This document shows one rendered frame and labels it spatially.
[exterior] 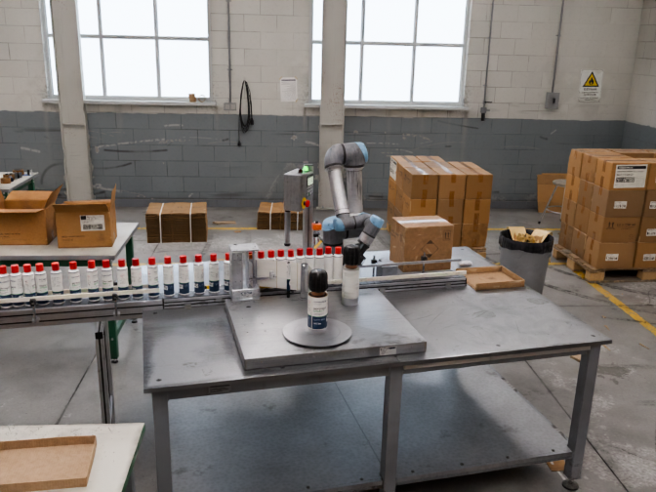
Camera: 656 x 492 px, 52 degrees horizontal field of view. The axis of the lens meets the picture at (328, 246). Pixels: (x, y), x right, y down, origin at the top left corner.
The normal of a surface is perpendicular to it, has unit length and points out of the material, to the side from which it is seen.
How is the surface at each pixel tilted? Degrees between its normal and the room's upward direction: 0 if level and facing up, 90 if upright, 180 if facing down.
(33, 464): 0
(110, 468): 0
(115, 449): 0
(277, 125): 90
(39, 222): 90
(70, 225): 91
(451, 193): 91
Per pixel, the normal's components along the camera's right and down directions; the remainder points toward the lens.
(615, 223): 0.11, 0.25
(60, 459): 0.03, -0.96
